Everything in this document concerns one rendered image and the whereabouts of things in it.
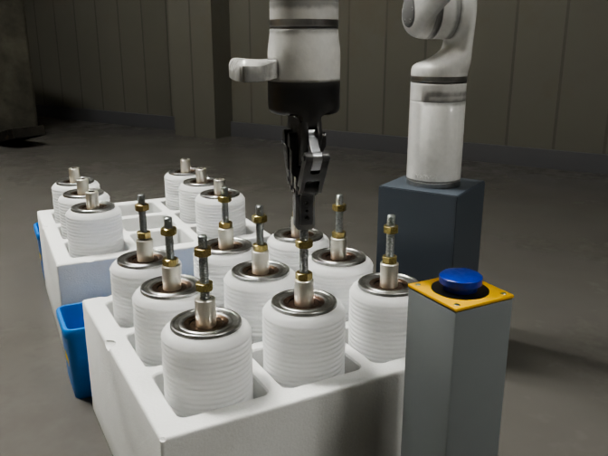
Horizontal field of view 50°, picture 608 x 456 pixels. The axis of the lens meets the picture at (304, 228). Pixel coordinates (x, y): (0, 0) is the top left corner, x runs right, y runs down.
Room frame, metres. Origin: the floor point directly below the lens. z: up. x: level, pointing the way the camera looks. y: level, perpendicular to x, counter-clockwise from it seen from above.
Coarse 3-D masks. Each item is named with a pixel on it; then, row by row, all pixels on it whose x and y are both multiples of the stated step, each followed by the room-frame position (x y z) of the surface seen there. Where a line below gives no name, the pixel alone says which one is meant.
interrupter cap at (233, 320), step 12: (192, 312) 0.66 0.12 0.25; (216, 312) 0.66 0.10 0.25; (228, 312) 0.66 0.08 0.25; (180, 324) 0.63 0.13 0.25; (192, 324) 0.64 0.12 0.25; (216, 324) 0.64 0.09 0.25; (228, 324) 0.63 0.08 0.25; (240, 324) 0.63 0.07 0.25; (180, 336) 0.61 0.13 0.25; (192, 336) 0.60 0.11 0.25; (204, 336) 0.60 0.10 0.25; (216, 336) 0.61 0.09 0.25
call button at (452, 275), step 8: (440, 272) 0.59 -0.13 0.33; (448, 272) 0.58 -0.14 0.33; (456, 272) 0.58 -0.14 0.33; (464, 272) 0.58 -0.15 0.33; (472, 272) 0.58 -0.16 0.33; (440, 280) 0.58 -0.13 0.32; (448, 280) 0.57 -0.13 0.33; (456, 280) 0.56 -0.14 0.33; (464, 280) 0.56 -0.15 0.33; (472, 280) 0.56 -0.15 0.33; (480, 280) 0.57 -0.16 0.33; (448, 288) 0.57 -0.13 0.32; (456, 288) 0.56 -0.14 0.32; (464, 288) 0.56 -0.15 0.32; (472, 288) 0.56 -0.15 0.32
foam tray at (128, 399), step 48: (96, 336) 0.80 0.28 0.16; (96, 384) 0.83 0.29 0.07; (144, 384) 0.64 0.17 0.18; (336, 384) 0.64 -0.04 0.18; (384, 384) 0.66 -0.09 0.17; (144, 432) 0.59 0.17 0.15; (192, 432) 0.55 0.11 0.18; (240, 432) 0.57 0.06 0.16; (288, 432) 0.60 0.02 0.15; (336, 432) 0.63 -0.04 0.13; (384, 432) 0.66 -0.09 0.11
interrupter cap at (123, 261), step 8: (120, 256) 0.85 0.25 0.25; (128, 256) 0.85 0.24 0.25; (136, 256) 0.86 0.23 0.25; (160, 256) 0.86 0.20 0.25; (120, 264) 0.82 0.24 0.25; (128, 264) 0.82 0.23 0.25; (136, 264) 0.82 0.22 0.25; (144, 264) 0.82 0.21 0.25; (152, 264) 0.82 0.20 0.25; (160, 264) 0.82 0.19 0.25
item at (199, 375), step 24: (168, 336) 0.62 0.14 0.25; (240, 336) 0.62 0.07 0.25; (168, 360) 0.61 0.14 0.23; (192, 360) 0.59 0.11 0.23; (216, 360) 0.60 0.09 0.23; (240, 360) 0.61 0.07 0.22; (168, 384) 0.61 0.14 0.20; (192, 384) 0.59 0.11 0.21; (216, 384) 0.60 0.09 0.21; (240, 384) 0.61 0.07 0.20; (192, 408) 0.59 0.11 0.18; (216, 408) 0.59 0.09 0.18
